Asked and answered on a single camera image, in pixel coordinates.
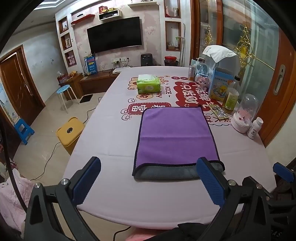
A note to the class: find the brown wooden door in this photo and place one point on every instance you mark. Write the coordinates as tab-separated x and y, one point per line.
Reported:
17	85

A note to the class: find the purple towel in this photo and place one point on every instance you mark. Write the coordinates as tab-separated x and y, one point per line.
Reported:
175	136

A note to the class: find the yellow plastic stool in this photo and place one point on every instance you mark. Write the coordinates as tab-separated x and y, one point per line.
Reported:
69	133

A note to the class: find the foil blister pack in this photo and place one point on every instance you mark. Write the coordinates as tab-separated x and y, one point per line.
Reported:
218	111

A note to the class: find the glass dome ornament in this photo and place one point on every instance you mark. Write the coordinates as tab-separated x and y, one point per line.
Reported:
246	111

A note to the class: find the white covered appliance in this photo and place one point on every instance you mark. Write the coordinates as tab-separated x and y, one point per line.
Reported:
219	55

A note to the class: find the wall television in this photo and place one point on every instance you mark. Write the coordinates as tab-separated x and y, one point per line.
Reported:
114	34

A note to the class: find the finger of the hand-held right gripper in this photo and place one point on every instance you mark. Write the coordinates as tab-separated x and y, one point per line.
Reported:
284	172

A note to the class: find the pink quilted cloth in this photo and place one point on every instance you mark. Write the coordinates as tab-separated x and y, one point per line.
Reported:
11	197

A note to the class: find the black floor mat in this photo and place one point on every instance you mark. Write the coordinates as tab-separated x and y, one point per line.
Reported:
86	99

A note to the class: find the black air fryer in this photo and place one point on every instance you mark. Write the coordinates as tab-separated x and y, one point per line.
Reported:
145	60

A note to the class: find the large gold hanging ornament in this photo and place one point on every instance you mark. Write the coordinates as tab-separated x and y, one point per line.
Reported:
242	47

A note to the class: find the small gold hanging ornament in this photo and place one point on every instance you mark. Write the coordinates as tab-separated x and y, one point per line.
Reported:
208	37

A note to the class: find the amber liquid bottle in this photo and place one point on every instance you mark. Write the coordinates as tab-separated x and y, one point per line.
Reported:
230	99

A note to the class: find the blue plastic step stool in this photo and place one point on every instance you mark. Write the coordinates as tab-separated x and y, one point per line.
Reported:
23	129

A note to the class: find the blue picture box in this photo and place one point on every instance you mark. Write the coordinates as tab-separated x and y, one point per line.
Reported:
219	85

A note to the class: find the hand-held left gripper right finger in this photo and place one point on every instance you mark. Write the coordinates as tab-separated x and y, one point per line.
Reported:
210	184

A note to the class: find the blue printed carton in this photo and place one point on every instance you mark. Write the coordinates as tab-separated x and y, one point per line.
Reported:
90	65

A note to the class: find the grey towel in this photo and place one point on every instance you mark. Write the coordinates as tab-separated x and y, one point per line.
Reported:
171	172

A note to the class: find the snow globe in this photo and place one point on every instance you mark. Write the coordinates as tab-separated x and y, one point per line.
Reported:
201	70

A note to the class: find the white pill bottle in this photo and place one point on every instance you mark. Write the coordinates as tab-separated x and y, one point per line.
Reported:
254	129

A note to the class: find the green tissue pack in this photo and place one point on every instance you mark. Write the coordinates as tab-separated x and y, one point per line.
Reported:
148	84

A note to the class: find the wall power strip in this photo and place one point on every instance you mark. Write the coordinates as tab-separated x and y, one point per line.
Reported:
119	60

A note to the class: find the round blue stool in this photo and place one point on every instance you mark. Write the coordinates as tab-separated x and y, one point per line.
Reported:
63	89

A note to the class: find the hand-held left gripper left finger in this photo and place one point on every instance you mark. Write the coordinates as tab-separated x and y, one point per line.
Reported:
86	180

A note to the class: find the white wall shelf box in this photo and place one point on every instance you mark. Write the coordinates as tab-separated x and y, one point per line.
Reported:
110	14

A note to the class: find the wooden television cabinet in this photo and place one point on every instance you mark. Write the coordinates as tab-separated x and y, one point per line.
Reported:
97	81

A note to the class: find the red tissue box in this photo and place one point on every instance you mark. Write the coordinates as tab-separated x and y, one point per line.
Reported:
62	78

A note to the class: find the red wall shelf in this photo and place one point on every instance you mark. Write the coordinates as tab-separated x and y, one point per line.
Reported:
82	19

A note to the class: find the copper lidded jar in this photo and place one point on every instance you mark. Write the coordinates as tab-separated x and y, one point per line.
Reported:
191	73

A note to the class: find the pink toy figure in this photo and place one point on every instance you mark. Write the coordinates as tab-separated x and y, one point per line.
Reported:
203	83

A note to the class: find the red bucket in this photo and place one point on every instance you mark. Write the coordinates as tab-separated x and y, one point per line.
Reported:
170	59

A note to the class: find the white set-top box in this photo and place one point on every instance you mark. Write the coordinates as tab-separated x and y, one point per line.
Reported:
116	71

